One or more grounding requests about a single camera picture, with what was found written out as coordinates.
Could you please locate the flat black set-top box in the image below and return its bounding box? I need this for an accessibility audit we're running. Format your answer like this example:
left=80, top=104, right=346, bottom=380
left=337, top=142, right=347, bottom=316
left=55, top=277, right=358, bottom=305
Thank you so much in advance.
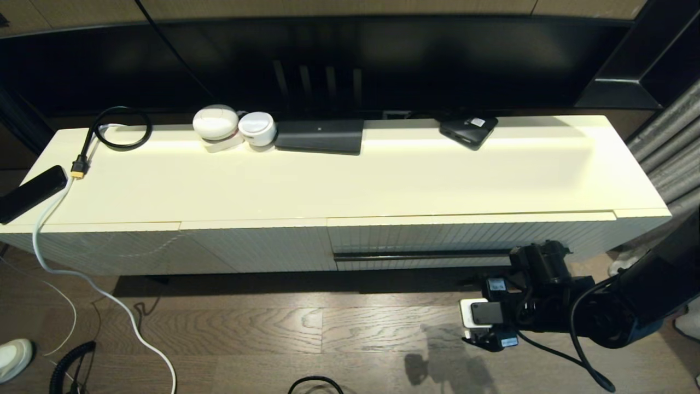
left=275, top=120, right=364, bottom=157

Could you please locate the white cabinet drawer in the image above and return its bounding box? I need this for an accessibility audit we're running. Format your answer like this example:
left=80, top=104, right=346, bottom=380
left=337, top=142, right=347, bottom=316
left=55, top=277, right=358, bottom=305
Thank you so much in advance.
left=327, top=212, right=616, bottom=273

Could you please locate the white cream TV cabinet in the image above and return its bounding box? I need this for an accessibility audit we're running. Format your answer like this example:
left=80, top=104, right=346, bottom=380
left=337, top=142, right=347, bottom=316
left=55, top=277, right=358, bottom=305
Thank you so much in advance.
left=0, top=115, right=672, bottom=277

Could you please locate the black cable with yellow plug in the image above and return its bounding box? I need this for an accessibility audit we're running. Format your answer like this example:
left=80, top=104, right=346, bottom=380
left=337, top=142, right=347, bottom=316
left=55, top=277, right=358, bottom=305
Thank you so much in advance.
left=71, top=107, right=153, bottom=180

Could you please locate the white flat device base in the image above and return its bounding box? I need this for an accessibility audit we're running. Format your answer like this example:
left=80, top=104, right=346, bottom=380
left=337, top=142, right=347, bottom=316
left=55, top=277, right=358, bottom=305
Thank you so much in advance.
left=203, top=134, right=245, bottom=154

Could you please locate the grey curtain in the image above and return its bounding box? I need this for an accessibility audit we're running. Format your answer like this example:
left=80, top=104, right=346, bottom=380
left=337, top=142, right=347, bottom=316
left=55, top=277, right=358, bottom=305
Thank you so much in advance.
left=608, top=77, right=700, bottom=340

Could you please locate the black looped floor cable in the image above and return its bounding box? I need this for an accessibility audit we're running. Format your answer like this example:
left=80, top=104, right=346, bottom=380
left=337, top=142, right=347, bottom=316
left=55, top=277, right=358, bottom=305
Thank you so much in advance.
left=288, top=375, right=344, bottom=394

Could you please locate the thin white cable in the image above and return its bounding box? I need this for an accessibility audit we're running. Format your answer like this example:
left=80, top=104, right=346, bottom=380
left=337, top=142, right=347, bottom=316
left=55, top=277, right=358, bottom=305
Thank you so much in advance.
left=0, top=257, right=78, bottom=357

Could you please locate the black wall shelf frame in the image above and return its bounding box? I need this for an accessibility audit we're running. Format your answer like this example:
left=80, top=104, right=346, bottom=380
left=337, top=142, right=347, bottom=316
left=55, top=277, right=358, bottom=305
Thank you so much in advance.
left=573, top=0, right=700, bottom=110

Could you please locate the long black rectangular device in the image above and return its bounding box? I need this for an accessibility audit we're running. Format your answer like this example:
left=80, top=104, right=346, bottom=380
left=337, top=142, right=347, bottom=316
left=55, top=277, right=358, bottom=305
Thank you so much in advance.
left=0, top=166, right=68, bottom=225

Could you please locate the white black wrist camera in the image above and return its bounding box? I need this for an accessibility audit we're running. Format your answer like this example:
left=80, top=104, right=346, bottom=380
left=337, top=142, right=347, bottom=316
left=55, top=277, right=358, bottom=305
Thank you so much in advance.
left=459, top=298, right=505, bottom=329

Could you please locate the small black box with sticker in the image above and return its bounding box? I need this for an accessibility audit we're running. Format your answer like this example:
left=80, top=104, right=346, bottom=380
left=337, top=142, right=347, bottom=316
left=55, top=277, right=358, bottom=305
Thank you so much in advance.
left=439, top=114, right=499, bottom=151

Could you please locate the small white round device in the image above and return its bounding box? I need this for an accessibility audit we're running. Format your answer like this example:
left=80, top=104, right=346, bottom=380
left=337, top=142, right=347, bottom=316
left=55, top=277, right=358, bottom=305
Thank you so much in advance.
left=238, top=112, right=276, bottom=148

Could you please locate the white shoe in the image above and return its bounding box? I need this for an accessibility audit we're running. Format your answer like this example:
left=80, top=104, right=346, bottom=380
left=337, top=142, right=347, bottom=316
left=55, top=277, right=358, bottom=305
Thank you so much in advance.
left=0, top=338, right=33, bottom=384

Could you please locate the black flat screen TV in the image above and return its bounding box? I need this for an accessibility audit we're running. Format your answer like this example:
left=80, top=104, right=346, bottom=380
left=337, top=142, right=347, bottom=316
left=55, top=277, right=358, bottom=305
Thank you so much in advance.
left=0, top=16, right=635, bottom=119

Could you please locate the large white round device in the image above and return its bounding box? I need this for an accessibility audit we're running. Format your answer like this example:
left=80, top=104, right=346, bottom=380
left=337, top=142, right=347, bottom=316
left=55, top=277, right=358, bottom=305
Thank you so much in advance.
left=192, top=105, right=240, bottom=144

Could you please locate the black coiled cable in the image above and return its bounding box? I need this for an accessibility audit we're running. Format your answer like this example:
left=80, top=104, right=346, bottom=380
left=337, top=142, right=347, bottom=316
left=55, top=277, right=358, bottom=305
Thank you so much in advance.
left=49, top=341, right=97, bottom=394

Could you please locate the thick white power cable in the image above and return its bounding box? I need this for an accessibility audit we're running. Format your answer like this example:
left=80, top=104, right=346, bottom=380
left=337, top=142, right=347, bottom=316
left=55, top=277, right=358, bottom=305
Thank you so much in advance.
left=32, top=125, right=177, bottom=394

